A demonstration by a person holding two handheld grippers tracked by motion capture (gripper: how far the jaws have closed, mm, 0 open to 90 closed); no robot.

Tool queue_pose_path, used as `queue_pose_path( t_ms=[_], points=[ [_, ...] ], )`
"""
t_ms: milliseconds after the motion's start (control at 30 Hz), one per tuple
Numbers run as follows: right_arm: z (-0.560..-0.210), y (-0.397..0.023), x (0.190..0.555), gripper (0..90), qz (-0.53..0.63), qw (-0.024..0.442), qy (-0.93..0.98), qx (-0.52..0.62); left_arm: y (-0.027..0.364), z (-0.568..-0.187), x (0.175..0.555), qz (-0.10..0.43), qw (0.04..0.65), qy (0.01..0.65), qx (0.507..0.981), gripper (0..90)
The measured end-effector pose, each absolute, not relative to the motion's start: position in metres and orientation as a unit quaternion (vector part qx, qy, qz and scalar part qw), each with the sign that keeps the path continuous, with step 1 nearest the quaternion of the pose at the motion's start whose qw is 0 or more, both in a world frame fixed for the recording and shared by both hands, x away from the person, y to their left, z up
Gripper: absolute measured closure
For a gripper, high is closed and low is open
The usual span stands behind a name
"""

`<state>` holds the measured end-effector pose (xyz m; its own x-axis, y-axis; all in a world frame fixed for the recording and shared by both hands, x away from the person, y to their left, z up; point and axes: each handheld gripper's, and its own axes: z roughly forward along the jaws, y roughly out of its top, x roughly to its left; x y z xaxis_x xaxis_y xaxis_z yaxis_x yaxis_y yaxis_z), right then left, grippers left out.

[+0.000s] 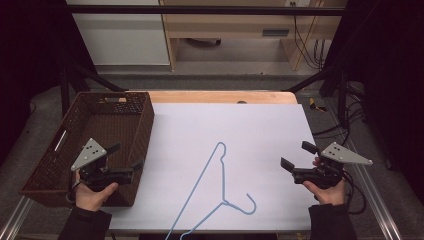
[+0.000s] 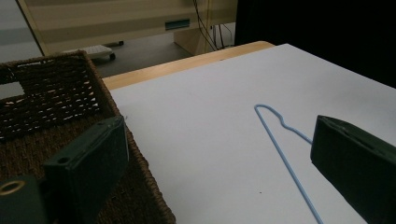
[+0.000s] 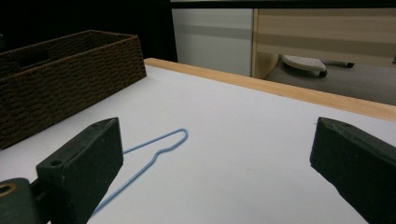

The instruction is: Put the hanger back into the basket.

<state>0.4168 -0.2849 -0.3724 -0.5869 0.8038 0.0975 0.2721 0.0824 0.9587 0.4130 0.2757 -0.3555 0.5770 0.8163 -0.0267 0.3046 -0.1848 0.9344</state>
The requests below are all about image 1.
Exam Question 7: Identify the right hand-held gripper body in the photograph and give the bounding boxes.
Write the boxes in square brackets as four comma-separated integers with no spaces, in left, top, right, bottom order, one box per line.
[291,141,374,190]

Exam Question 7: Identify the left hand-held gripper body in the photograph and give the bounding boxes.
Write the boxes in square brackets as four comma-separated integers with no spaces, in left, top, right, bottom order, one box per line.
[70,137,134,193]

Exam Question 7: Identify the brown woven basket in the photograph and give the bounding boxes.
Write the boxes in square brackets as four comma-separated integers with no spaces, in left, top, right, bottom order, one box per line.
[18,91,156,209]

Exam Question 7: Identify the blue wire clothes hanger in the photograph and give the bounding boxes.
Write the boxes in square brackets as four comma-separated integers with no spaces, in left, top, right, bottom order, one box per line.
[164,141,258,240]

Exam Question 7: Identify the person's right hand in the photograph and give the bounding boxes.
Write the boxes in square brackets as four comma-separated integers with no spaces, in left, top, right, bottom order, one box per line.
[302,156,348,207]

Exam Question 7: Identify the person's left hand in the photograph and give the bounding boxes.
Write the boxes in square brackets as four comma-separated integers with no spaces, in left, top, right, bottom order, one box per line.
[74,171,120,212]

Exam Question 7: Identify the white table sheet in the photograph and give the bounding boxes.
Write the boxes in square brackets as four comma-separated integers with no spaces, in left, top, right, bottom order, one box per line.
[107,102,320,233]

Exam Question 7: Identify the yellow and black tool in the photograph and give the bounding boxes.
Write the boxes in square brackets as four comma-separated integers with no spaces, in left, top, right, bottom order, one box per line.
[308,97,328,113]

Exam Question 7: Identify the black metal stand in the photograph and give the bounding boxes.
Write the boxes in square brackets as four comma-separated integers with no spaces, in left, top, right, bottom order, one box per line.
[285,64,352,130]
[59,61,128,117]

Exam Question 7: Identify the black curtain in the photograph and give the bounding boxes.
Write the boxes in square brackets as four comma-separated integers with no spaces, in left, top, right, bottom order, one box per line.
[323,0,424,204]
[0,0,98,166]

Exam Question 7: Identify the wooden table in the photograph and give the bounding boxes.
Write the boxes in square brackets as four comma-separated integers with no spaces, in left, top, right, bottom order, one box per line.
[127,90,299,105]

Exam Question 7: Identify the white cabinet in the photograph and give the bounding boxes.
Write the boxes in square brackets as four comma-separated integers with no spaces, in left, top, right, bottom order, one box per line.
[65,0,171,66]

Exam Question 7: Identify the dark object under desk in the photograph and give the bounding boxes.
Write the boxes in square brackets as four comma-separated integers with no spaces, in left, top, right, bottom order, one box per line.
[184,37,223,48]

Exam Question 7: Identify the light wooden desk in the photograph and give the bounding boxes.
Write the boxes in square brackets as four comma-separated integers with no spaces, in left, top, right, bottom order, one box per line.
[159,0,348,72]

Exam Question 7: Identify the black floor cables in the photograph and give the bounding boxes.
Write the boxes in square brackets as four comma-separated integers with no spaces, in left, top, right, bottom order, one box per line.
[312,81,367,138]

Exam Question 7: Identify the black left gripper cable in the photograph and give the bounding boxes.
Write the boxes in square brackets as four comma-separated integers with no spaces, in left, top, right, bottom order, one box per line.
[65,179,83,205]

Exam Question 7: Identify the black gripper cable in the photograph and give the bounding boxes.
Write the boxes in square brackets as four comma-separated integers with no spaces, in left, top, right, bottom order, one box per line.
[341,170,368,216]
[65,179,83,205]

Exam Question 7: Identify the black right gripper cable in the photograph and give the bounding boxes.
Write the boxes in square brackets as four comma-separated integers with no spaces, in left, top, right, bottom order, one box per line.
[341,170,368,216]

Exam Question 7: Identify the aluminium rail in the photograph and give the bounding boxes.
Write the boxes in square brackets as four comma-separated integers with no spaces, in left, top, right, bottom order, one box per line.
[0,195,35,240]
[323,99,404,240]

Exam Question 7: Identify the black hanging cables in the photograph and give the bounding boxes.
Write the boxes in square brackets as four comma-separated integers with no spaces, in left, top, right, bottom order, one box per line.
[289,1,327,71]

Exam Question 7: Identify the black horizontal frame bar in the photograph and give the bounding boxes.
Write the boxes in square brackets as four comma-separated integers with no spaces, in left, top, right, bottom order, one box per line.
[65,4,346,16]

